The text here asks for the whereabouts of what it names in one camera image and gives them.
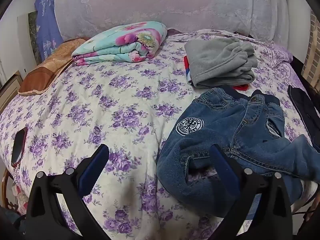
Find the blue printed cloth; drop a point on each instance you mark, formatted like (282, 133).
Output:
(47, 22)

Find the lavender lace headboard cover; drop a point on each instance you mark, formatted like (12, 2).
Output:
(162, 5)

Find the brick pattern curtain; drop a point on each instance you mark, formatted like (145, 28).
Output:
(313, 55)

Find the red folded garment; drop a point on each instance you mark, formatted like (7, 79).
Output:
(241, 88)

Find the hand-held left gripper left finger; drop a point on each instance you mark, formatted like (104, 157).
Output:
(93, 169)

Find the teal pink floral blanket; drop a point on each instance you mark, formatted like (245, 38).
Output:
(120, 42)

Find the grey folded garment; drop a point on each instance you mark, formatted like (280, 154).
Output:
(217, 60)

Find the brown cushion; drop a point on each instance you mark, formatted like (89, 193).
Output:
(47, 67)

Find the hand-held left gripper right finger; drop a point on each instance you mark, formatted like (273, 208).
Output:
(225, 170)

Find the landscape wall picture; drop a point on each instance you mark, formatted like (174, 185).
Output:
(32, 37)

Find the dark navy garment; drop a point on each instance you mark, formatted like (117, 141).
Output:
(303, 107)

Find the pink floral cloth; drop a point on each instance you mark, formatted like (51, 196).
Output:
(21, 200)

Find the red framed hand mirror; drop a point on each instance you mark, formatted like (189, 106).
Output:
(18, 146)

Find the blue denim pants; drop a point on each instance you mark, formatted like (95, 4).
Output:
(220, 130)

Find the purple floral bedspread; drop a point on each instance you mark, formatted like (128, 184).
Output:
(100, 105)

